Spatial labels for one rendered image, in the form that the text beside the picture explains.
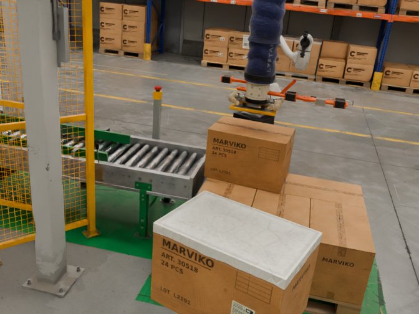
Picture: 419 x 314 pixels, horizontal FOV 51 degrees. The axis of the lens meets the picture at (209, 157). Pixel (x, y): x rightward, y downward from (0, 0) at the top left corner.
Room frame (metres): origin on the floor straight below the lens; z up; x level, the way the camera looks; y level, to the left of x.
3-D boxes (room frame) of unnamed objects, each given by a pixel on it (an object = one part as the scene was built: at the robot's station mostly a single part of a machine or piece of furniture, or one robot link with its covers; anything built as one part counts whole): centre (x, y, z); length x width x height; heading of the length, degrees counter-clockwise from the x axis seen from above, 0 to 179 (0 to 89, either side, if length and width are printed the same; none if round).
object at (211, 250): (1.61, -0.15, 0.82); 0.60 x 0.40 x 0.40; 60
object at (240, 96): (3.22, -0.31, 1.17); 0.34 x 0.25 x 0.06; 76
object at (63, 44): (2.52, 0.96, 1.62); 0.20 x 0.05 x 0.30; 79
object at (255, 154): (3.21, -0.31, 0.74); 0.60 x 0.40 x 0.40; 73
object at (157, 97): (3.88, 0.52, 0.50); 0.07 x 0.07 x 1.00; 79
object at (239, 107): (3.13, -0.29, 1.13); 0.34 x 0.10 x 0.05; 76
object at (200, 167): (3.28, 0.05, 0.58); 0.70 x 0.03 x 0.06; 169
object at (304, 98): (3.29, -0.53, 1.24); 0.93 x 0.30 x 0.04; 76
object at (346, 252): (2.85, -0.56, 0.34); 1.20 x 1.00 x 0.40; 79
